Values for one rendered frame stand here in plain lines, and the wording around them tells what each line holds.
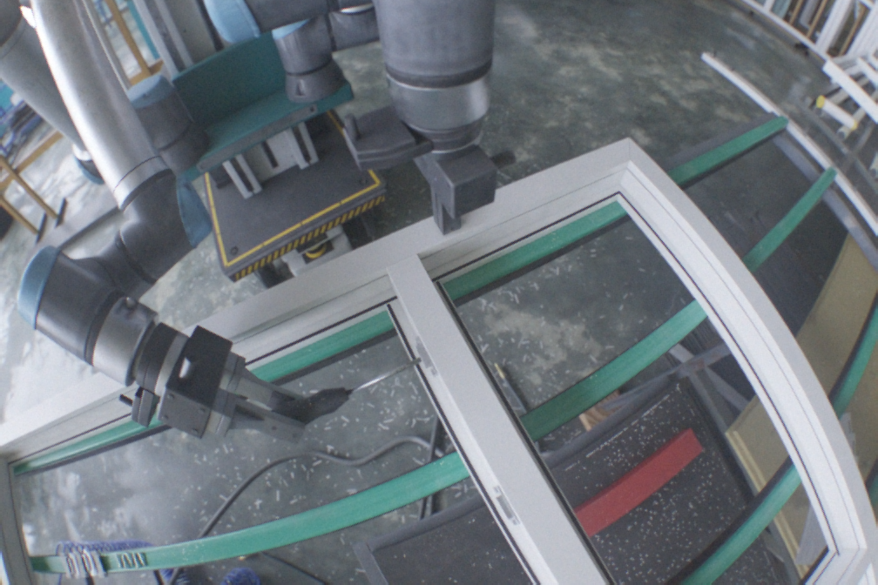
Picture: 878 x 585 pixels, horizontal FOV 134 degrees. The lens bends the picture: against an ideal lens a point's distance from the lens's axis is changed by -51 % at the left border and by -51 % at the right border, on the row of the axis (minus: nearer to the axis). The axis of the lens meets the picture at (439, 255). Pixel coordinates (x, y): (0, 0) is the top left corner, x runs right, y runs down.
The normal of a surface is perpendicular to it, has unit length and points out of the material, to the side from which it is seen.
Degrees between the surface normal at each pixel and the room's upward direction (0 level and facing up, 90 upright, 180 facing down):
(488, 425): 0
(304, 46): 90
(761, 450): 0
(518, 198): 0
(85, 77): 49
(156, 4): 90
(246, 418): 62
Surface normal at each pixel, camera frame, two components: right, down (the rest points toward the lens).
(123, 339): 0.58, -0.31
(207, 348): 0.53, -0.85
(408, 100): -0.57, 0.71
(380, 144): -0.04, -0.51
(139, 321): 0.60, -0.71
